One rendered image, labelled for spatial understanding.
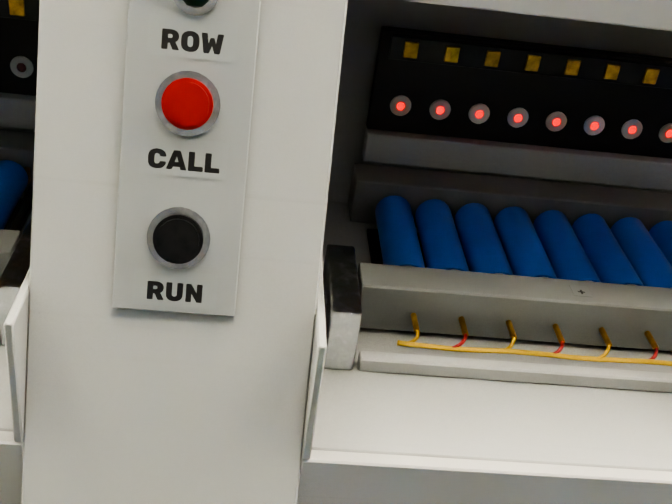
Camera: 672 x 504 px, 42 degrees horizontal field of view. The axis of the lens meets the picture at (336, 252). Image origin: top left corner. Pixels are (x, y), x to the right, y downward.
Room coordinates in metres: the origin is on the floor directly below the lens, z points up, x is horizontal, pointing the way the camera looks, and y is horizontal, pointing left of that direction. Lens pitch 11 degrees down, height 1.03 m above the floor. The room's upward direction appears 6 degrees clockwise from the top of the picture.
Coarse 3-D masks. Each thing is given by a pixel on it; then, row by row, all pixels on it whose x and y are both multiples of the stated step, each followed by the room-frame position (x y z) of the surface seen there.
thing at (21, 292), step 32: (0, 96) 0.43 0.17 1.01; (32, 96) 0.44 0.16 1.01; (32, 128) 0.44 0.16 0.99; (0, 288) 0.31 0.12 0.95; (0, 320) 0.32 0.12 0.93; (0, 352) 0.32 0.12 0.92; (0, 384) 0.30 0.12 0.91; (0, 416) 0.29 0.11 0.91; (0, 448) 0.28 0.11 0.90; (0, 480) 0.28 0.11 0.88
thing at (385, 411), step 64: (384, 64) 0.45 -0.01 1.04; (448, 64) 0.45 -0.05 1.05; (512, 64) 0.45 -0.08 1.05; (576, 64) 0.45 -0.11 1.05; (640, 64) 0.45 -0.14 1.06; (384, 128) 0.46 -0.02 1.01; (448, 128) 0.46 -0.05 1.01; (512, 128) 0.46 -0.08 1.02; (576, 128) 0.46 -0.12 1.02; (640, 128) 0.47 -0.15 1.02; (384, 192) 0.44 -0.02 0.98; (448, 192) 0.44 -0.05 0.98; (512, 192) 0.45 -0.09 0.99; (576, 192) 0.46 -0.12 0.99; (640, 192) 0.47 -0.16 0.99; (384, 256) 0.39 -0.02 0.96; (448, 256) 0.39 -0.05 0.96; (512, 256) 0.41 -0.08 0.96; (576, 256) 0.40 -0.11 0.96; (640, 256) 0.42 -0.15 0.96; (320, 320) 0.28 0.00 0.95; (384, 320) 0.36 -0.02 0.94; (448, 320) 0.36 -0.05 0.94; (512, 320) 0.36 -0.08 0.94; (576, 320) 0.36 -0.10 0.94; (640, 320) 0.36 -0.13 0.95; (320, 384) 0.27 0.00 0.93; (384, 384) 0.33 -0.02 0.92; (448, 384) 0.33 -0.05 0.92; (512, 384) 0.34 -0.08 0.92; (576, 384) 0.34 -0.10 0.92; (640, 384) 0.34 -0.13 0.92; (320, 448) 0.29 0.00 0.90; (384, 448) 0.30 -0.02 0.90; (448, 448) 0.30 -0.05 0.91; (512, 448) 0.30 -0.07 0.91; (576, 448) 0.31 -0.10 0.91; (640, 448) 0.31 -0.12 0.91
